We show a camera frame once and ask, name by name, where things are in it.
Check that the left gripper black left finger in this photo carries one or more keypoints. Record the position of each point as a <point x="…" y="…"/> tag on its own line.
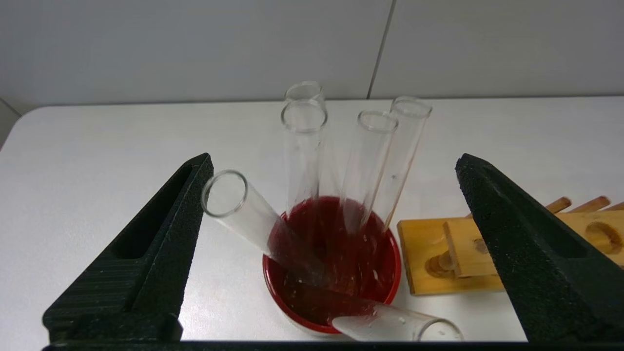
<point x="146" y="273"/>

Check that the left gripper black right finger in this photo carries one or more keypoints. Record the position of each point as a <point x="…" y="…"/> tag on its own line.
<point x="536" y="273"/>

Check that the yellow pigment test tube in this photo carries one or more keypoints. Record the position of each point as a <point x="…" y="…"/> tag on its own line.
<point x="248" y="219"/>

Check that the blue pigment test tube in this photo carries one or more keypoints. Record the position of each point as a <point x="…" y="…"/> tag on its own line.
<point x="390" y="321"/>

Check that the wooden test tube rack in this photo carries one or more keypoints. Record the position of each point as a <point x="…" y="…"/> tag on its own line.
<point x="429" y="243"/>

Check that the empty glass test tube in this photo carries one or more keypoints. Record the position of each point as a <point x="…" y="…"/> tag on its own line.
<point x="302" y="161"/>
<point x="317" y="97"/>
<point x="365" y="165"/>
<point x="404" y="146"/>

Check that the red cup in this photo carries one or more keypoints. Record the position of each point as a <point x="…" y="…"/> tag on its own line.
<point x="380" y="273"/>

